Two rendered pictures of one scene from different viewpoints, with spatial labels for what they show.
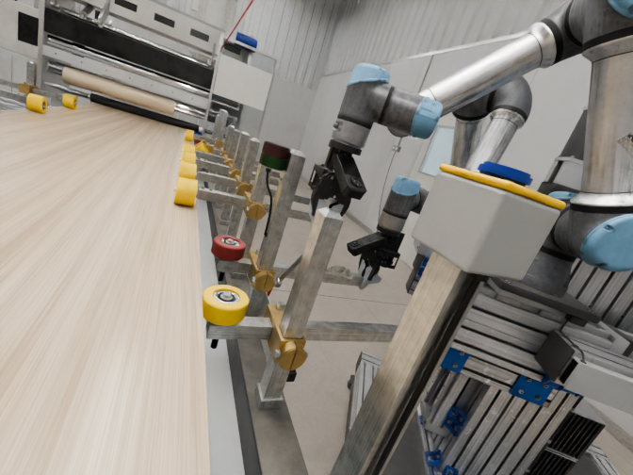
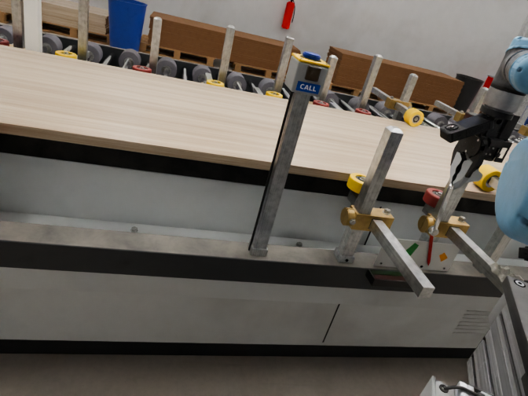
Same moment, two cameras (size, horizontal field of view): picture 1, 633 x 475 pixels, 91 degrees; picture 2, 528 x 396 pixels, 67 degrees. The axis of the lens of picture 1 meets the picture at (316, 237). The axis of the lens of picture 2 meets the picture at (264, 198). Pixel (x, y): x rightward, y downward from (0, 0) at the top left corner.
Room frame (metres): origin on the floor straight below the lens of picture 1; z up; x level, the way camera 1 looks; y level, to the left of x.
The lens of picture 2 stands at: (0.40, -1.03, 1.33)
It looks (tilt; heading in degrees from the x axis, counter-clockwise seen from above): 27 degrees down; 99
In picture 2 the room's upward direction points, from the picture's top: 15 degrees clockwise
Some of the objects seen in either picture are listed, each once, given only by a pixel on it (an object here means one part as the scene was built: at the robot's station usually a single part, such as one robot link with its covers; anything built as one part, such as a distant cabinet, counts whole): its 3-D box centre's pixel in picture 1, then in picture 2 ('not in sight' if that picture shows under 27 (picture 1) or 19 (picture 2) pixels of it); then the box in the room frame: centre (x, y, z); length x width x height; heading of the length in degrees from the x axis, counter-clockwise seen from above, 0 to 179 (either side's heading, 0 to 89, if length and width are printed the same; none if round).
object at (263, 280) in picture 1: (258, 270); (441, 225); (0.74, 0.11, 0.85); 0.13 x 0.06 x 0.05; 27
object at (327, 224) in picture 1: (290, 331); (362, 210); (0.50, -0.01, 0.87); 0.03 x 0.03 x 0.48; 27
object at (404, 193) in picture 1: (402, 197); not in sight; (0.92, -0.20, 1.13); 0.09 x 0.08 x 0.11; 146
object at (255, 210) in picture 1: (252, 205); not in sight; (0.97, 0.22, 0.95); 0.13 x 0.06 x 0.05; 27
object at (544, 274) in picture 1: (539, 263); not in sight; (0.79, -0.56, 1.09); 0.15 x 0.15 x 0.10
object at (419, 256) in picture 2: (263, 313); (418, 255); (0.71, 0.07, 0.75); 0.26 x 0.01 x 0.10; 27
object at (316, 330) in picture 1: (315, 331); (383, 236); (0.57, -0.06, 0.84); 0.43 x 0.03 x 0.04; 117
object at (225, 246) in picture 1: (225, 260); (432, 208); (0.72, 0.20, 0.85); 0.08 x 0.08 x 0.11
